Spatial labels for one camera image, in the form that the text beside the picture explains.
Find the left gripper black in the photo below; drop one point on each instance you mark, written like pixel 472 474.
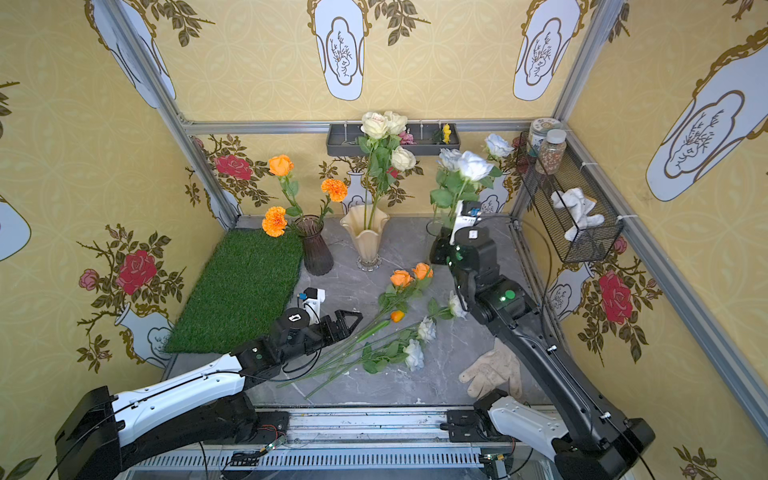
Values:
pixel 330 327

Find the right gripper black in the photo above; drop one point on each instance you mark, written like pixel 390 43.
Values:
pixel 450 245

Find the white rose flower large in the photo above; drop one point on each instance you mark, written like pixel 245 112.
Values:
pixel 474 170

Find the orange carnation flower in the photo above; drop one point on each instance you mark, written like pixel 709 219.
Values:
pixel 276 221

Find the cream rose single stem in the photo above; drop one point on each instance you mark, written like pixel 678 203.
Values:
pixel 385 166

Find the orange marigold flower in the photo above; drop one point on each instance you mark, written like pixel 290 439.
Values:
pixel 335 191

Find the cream rose flower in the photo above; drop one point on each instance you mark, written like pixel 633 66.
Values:
pixel 380 129

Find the orange rose flower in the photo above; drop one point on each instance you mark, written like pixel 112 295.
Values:
pixel 281 167

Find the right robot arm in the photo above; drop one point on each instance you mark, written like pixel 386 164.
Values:
pixel 590 438

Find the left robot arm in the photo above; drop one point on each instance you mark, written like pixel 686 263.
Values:
pixel 107 433

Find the clear glass vase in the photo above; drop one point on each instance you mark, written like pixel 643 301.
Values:
pixel 434 236

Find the small orange flower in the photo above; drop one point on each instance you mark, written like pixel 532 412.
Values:
pixel 401 279
pixel 422 271

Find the green artificial grass mat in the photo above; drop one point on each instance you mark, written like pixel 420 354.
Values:
pixel 242 290

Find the purple ribbed glass vase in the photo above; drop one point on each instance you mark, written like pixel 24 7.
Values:
pixel 317 258

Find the white rose lower pile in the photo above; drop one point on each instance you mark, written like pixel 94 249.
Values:
pixel 427 330

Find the cream fluted glass vase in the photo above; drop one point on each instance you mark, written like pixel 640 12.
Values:
pixel 365 227

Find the beige work glove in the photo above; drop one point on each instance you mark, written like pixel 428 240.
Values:
pixel 497 368

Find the white cloth figure in basket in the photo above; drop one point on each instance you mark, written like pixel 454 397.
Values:
pixel 580 207

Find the yellow flower on shelf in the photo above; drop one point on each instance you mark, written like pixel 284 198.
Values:
pixel 446 133

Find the jar with white lid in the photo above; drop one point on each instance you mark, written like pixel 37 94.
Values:
pixel 551 152

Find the pink flower on shelf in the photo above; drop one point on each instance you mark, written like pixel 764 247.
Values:
pixel 406 138

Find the jar with patterned lid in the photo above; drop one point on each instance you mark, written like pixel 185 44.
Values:
pixel 537 133

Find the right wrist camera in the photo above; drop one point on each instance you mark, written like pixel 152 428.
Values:
pixel 467 214

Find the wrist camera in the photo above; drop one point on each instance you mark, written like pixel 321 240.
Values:
pixel 311 300
pixel 467 214

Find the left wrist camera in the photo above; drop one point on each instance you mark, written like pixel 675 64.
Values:
pixel 311 300

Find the black wire basket shelf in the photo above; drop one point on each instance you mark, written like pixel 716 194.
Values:
pixel 592 244

